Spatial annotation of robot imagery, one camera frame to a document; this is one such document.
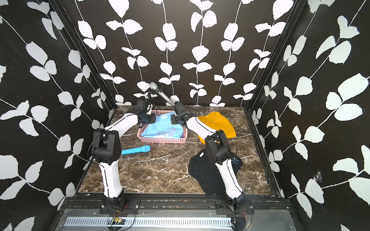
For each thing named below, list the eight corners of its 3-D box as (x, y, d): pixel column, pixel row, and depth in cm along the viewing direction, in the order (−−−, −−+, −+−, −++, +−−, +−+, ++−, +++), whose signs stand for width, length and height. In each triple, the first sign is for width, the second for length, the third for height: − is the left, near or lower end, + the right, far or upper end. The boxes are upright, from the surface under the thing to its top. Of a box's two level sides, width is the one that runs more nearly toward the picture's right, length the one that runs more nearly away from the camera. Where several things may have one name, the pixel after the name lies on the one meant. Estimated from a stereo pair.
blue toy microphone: (123, 157, 93) (120, 154, 90) (123, 152, 95) (121, 149, 92) (150, 151, 96) (149, 149, 93) (150, 147, 98) (149, 144, 95)
